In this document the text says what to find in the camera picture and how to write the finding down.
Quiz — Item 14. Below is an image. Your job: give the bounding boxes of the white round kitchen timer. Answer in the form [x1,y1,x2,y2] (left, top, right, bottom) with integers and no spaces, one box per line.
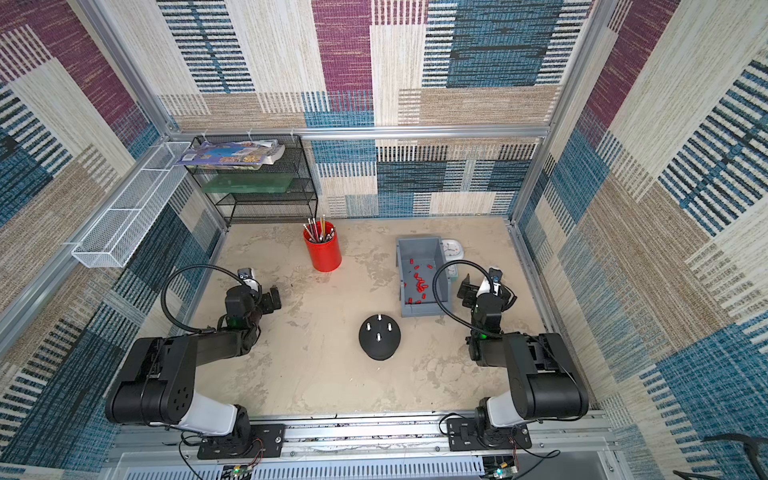
[441,239,464,262]

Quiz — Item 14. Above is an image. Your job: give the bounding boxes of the left black corrugated cable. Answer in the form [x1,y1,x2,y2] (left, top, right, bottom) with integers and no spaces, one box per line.
[160,263,253,335]

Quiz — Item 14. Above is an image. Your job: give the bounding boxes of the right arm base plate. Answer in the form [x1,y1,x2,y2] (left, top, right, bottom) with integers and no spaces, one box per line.
[439,416,532,452]

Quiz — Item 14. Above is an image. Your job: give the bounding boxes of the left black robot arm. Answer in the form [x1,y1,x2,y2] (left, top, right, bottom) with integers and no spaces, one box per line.
[105,285,282,437]

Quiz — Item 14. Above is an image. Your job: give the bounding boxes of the colourful book on shelf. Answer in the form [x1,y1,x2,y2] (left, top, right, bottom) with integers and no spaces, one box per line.
[175,139,286,169]

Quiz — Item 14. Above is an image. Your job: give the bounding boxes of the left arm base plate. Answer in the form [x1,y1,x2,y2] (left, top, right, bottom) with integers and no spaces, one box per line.
[197,424,286,460]

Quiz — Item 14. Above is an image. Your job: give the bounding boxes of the white wire mesh basket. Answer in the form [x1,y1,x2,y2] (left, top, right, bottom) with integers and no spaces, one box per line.
[72,142,188,268]

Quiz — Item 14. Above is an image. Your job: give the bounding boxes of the grey plastic parts bin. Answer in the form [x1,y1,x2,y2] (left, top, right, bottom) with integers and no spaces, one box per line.
[396,236,451,317]

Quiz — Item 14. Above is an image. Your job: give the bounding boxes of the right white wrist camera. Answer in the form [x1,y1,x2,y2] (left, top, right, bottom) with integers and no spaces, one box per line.
[488,267,503,296]

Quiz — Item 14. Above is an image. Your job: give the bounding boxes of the right black corrugated cable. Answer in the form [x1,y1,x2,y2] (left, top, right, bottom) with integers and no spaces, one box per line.
[431,259,499,337]

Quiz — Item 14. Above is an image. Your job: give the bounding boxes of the green folder on shelf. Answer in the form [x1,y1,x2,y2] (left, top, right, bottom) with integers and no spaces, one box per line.
[202,174,294,194]

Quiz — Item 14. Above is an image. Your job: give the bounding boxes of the black corrugated cable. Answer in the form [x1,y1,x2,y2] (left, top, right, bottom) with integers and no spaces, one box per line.
[160,263,253,335]
[431,259,499,337]

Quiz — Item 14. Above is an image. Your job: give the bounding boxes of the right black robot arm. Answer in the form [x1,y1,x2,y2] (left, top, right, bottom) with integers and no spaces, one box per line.
[457,278,589,431]

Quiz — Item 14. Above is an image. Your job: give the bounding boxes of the red pen cup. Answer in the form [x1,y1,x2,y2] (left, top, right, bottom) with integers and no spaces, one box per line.
[303,221,342,273]

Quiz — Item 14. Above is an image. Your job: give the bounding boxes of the black wire shelf rack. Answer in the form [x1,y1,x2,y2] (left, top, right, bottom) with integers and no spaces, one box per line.
[176,134,319,227]

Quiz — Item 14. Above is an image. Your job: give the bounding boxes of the black dome screw fixture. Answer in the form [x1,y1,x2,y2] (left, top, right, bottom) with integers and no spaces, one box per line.
[358,314,402,361]

